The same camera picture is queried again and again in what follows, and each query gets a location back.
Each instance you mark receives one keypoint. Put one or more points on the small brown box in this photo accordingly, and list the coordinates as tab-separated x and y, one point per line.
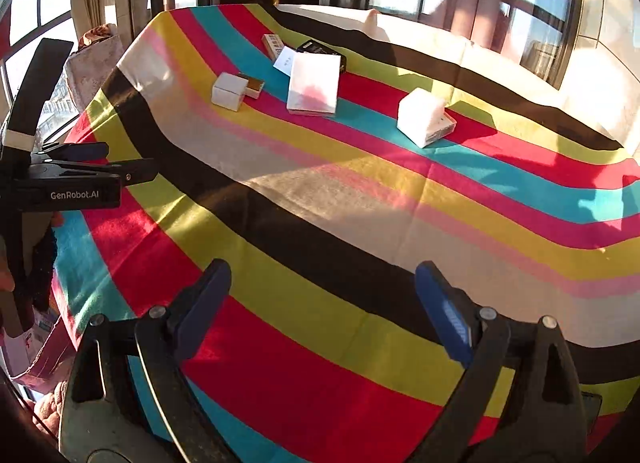
254	87

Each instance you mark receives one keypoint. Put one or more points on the colourful striped blanket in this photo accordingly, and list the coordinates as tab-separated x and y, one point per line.
325	243

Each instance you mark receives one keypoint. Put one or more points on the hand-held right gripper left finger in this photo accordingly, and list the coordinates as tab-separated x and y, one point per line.
200	313

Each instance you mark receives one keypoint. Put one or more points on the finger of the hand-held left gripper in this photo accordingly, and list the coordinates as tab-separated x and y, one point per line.
80	152
135	172

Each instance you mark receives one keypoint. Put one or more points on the black box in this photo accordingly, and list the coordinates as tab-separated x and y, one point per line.
320	48

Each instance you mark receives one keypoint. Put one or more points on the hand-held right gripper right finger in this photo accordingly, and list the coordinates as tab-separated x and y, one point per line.
445	313

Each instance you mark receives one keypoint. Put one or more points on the small white square box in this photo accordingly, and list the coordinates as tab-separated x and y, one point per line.
229	91

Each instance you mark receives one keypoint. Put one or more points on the small white and red box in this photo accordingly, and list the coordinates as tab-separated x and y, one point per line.
272	44

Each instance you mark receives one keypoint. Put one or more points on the white tissue pack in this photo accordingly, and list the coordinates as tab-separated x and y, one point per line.
420	110

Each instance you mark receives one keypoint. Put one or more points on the white paper card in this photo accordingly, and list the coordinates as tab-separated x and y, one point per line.
285	62

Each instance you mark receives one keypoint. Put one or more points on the tall plain white box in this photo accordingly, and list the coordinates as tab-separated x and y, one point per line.
312	83

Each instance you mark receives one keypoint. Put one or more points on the beige patterned cloth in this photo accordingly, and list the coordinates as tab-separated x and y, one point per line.
95	68

